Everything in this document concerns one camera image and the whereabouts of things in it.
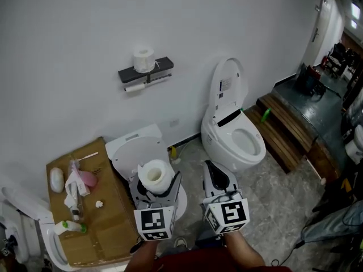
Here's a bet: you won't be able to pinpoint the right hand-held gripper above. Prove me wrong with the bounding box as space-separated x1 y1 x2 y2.
200 159 250 235

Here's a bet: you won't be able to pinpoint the person's left forearm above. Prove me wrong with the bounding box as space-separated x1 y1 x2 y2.
124 238 160 272

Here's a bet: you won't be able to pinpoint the black toilet paper holder shelf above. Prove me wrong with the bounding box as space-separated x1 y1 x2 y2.
118 56 174 85

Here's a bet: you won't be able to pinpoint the white toilet with closed lid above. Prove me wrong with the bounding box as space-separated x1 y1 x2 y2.
104 124 188 220

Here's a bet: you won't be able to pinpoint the white bottle with green cap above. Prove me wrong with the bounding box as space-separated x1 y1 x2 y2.
53 220 88 236

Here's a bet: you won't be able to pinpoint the white toilet with grey lid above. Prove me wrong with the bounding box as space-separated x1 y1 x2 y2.
0 185 71 272

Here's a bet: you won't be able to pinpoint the white door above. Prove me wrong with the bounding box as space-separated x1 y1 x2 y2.
301 0 333 68

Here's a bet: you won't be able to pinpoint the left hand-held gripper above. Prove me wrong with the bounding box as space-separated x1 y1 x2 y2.
129 171 184 242

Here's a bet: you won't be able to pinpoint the white round appliance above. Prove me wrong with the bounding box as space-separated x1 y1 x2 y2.
344 124 363 164

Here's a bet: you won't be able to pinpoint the person's right forearm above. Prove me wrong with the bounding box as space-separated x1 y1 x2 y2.
223 230 267 269

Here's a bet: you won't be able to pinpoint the dark bags pile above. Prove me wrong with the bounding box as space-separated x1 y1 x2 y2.
294 63 327 96

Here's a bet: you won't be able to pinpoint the clear plastic packaging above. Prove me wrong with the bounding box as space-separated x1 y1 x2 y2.
64 159 91 221

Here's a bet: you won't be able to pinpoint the white oval soap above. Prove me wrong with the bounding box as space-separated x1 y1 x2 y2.
49 167 65 194

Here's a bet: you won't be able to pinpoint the pink oval object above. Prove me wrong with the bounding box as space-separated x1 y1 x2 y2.
80 170 99 188

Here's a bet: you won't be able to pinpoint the wooden slatted step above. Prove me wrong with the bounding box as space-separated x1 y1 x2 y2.
243 92 319 175

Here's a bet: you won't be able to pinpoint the white toilet with open lid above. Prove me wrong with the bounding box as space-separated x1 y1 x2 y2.
200 57 267 173

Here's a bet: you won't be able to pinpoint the thin pink white stick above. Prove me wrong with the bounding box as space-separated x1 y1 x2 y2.
77 151 99 162

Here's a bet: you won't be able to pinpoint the brown cardboard box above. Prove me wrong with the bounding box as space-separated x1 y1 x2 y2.
46 137 142 267

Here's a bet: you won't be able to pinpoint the black chair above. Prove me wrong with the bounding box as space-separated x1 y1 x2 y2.
323 42 361 79

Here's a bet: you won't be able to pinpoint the person's red shorts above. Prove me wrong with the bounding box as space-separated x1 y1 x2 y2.
151 245 293 272

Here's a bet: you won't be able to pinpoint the person's right shoe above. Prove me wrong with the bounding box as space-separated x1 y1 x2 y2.
173 236 188 251

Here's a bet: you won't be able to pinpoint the large white toilet paper roll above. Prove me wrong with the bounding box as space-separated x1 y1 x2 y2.
137 159 176 195

